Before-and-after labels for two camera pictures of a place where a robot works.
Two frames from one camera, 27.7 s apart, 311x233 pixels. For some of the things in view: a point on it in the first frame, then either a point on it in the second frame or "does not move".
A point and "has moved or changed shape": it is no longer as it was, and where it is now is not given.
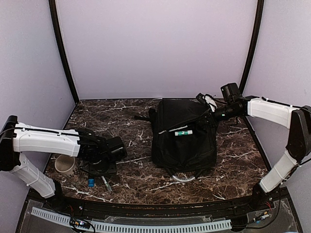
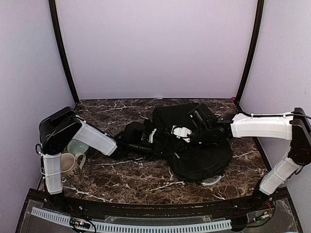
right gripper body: (229, 112) to (204, 135)
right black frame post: (255, 33) does not move
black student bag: (184, 137) has moved or changed shape
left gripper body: (102, 167) to (136, 147)
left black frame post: (56, 24) does not move
